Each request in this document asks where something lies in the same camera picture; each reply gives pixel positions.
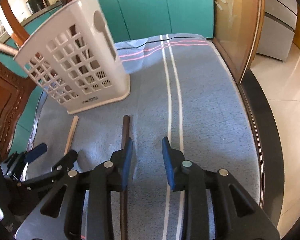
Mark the clear plastic table cover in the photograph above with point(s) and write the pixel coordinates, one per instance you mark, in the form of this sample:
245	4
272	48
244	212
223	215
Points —
36	125

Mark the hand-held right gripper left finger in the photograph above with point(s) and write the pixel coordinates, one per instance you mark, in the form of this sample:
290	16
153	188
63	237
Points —
127	160

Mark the dark brown chopstick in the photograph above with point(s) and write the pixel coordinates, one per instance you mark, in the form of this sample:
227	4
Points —
125	127

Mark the teal cabinet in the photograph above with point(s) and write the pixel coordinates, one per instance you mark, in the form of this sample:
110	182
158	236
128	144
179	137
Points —
145	10

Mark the blue striped cloth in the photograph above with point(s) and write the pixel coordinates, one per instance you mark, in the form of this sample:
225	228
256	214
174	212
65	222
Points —
210	105

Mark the beige wooden chopstick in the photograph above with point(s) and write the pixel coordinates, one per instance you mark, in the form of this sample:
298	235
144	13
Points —
71	135

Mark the black kitchen appliance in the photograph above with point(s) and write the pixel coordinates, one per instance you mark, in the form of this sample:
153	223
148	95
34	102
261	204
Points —
36	3

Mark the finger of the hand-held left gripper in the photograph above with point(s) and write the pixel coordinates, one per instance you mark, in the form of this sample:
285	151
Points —
37	150
66	158

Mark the carved wooden chair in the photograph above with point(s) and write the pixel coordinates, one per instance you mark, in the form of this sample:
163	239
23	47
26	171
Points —
7	92

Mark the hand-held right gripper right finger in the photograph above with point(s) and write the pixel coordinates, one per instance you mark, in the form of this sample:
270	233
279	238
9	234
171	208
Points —
168	165

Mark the wooden framed glass door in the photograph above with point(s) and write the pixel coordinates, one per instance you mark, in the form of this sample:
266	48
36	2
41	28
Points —
235	30

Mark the grey refrigerator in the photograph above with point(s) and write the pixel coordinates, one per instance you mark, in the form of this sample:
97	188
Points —
277	30

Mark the white plastic utensil basket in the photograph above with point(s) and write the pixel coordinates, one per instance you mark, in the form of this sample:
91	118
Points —
117	80

